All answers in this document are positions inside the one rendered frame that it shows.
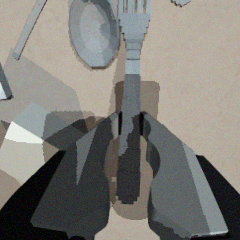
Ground grey spoon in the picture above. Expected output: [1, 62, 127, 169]
[68, 0, 120, 67]
[172, 0, 191, 6]

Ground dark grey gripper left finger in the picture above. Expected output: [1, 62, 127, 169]
[0, 110, 122, 240]

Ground white cube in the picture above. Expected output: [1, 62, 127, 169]
[0, 102, 85, 182]

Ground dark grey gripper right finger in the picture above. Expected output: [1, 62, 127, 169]
[140, 111, 240, 240]

